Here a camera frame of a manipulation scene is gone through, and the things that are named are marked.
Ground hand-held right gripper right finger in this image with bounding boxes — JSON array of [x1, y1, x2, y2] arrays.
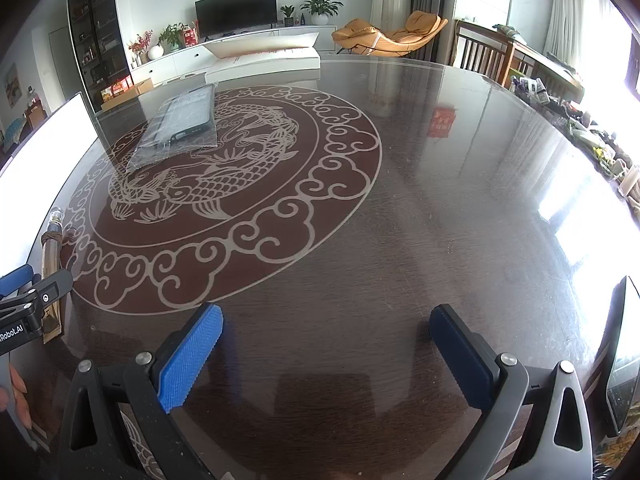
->
[[429, 303, 596, 480]]

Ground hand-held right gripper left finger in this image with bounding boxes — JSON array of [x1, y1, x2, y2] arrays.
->
[[57, 302, 224, 480]]

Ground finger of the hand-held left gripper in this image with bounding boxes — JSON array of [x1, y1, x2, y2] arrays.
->
[[29, 267, 75, 307], [0, 265, 42, 299]]

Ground gold cosmetic tube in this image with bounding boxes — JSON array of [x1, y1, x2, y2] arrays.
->
[[39, 206, 69, 345]]

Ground phone case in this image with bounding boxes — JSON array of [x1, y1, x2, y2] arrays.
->
[[124, 82, 221, 173]]

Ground person's left hand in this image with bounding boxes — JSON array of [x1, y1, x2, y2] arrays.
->
[[0, 366, 34, 431]]

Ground white board panel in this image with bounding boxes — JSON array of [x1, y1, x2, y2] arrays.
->
[[0, 91, 101, 281]]

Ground dark tablet screen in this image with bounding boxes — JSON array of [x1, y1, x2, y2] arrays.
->
[[595, 275, 640, 438]]

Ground cardboard box of snacks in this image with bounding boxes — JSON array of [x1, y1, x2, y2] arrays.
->
[[100, 76, 154, 111]]

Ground white television cabinet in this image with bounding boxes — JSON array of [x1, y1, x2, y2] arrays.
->
[[131, 25, 336, 86]]

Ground dark glass display cabinet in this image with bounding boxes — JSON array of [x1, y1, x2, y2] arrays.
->
[[66, 0, 133, 111]]

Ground white vase with red flowers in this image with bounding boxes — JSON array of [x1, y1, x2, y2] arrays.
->
[[127, 31, 166, 61]]

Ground pile of small clutter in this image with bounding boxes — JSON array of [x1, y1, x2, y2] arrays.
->
[[510, 75, 640, 211]]

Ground bushy green potted plant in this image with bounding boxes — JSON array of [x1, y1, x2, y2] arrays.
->
[[159, 22, 187, 51]]

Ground white low bench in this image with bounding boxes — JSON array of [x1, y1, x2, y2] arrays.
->
[[205, 50, 321, 86]]

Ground wooden slatted chair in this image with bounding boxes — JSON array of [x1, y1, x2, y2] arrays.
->
[[452, 19, 516, 86]]

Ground wooden side table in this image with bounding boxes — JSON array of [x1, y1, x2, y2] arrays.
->
[[492, 25, 586, 106]]

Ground cream long cushion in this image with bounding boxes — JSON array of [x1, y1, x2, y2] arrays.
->
[[204, 31, 321, 59]]

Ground black television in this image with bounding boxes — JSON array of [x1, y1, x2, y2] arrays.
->
[[195, 0, 278, 40]]

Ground orange lounge chair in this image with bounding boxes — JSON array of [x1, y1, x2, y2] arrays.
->
[[331, 10, 449, 57]]

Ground white sheer window curtain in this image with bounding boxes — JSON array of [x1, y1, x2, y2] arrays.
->
[[542, 0, 628, 83]]

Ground large green potted plant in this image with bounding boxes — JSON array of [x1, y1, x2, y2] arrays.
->
[[299, 0, 345, 26]]

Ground framed wall picture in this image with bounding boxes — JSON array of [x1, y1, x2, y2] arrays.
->
[[5, 62, 24, 109]]

